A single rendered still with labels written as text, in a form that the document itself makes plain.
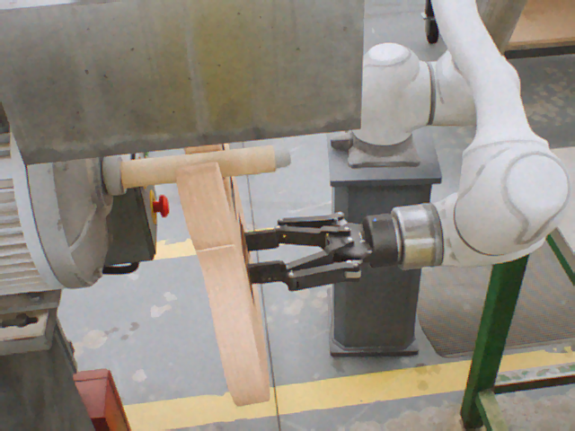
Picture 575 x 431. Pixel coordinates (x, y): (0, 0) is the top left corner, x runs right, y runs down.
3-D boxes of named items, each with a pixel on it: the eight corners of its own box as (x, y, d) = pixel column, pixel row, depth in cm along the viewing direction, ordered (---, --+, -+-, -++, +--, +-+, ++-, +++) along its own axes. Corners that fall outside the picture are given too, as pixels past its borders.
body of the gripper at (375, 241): (400, 278, 94) (334, 287, 94) (386, 243, 101) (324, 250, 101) (402, 234, 90) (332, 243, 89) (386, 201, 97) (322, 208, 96)
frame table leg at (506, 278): (463, 435, 190) (523, 185, 131) (457, 418, 194) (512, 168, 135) (482, 433, 190) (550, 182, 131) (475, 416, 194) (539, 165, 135)
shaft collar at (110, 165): (107, 158, 82) (111, 196, 82) (100, 155, 78) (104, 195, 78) (124, 156, 83) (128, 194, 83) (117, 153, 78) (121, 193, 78)
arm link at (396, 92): (348, 111, 179) (349, 35, 164) (417, 109, 179) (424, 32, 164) (352, 147, 167) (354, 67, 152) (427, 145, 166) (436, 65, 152)
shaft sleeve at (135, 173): (123, 162, 82) (127, 189, 82) (119, 160, 79) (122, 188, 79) (271, 146, 83) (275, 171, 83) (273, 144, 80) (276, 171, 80)
